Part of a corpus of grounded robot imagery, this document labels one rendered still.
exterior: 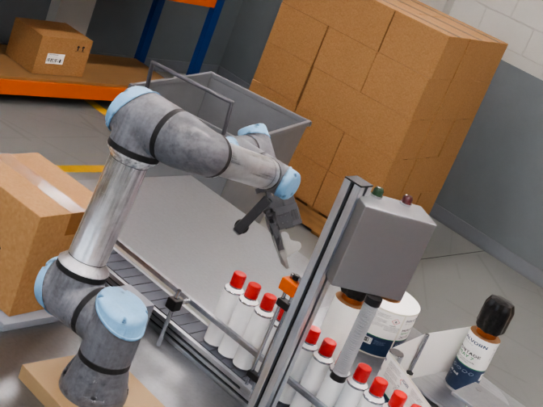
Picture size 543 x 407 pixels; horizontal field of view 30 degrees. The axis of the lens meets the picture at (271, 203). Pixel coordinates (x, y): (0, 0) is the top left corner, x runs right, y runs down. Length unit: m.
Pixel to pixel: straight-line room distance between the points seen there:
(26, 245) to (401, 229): 0.86
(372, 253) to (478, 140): 5.03
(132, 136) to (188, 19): 6.08
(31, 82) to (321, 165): 1.83
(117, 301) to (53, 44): 4.40
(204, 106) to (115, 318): 3.38
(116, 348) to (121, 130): 0.45
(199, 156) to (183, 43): 6.19
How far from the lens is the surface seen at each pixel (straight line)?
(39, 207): 2.38
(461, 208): 7.16
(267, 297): 2.43
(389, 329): 2.82
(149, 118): 2.05
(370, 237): 2.08
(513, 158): 6.97
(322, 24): 5.96
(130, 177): 2.11
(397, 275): 2.15
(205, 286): 2.96
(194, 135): 2.03
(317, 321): 2.91
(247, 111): 5.30
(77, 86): 6.55
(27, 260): 2.39
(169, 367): 2.51
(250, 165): 2.20
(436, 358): 2.79
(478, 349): 2.80
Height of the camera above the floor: 2.10
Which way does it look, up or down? 20 degrees down
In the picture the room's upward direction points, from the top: 22 degrees clockwise
